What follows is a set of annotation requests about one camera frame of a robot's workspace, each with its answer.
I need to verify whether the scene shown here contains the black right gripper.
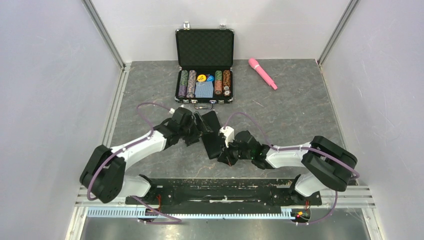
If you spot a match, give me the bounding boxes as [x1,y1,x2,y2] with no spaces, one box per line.
[217,137,253,167]

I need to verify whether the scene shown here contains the purple grey chip stack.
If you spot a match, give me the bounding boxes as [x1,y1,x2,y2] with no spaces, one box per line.
[186,70,197,98]

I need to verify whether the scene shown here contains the black zippered tool pouch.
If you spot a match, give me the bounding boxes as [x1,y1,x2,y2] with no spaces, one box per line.
[201,110,223,160]

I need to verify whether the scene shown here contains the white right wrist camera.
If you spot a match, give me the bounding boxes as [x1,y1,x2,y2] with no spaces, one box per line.
[219,126,235,148]

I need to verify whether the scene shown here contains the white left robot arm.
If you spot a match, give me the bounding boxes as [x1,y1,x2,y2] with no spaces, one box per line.
[79,107,213,204]

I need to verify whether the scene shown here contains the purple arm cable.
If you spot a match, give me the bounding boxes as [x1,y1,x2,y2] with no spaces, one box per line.
[86,102,183,225]
[223,111,361,225]

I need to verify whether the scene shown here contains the blue playing card deck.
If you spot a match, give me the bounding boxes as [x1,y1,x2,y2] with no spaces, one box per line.
[194,81,214,98]

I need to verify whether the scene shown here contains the pink wand massager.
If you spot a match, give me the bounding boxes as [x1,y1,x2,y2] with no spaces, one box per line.
[248,58,278,90]

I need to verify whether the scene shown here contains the black poker chip case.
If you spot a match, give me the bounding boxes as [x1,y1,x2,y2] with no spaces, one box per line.
[174,21,235,109]

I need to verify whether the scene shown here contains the green orange chip stack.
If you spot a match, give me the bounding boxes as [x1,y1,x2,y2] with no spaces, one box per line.
[214,70,223,95]

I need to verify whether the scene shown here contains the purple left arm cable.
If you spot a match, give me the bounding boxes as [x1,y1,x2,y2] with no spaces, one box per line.
[86,102,183,225]

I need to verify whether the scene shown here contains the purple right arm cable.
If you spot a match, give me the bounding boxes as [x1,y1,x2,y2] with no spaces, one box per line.
[223,111,361,225]

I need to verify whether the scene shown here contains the purple green chip stack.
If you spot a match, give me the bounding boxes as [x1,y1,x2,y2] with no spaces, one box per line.
[177,70,189,98]

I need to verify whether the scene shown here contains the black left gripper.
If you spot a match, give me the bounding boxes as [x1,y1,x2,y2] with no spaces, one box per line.
[179,111,213,147]

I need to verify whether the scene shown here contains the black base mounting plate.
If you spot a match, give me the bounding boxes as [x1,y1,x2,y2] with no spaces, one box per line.
[140,178,322,214]

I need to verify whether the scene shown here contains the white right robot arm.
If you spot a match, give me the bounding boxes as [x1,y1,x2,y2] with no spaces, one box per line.
[217,126,360,204]

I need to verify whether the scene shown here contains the yellow dealer button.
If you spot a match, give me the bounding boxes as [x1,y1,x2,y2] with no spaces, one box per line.
[196,74,207,82]

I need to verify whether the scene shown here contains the brown orange chip stack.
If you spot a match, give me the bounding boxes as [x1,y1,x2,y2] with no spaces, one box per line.
[222,70,231,96]

